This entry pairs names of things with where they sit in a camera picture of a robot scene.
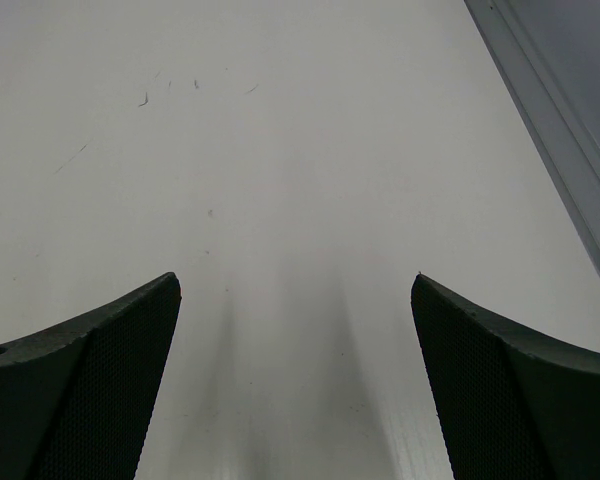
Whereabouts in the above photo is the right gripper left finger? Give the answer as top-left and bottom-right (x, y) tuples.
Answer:
(0, 272), (181, 480)

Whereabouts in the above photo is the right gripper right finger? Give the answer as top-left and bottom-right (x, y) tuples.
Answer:
(411, 274), (600, 479)

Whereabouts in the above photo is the right aluminium frame rail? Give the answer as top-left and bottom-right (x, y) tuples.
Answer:
(466, 1), (600, 276)

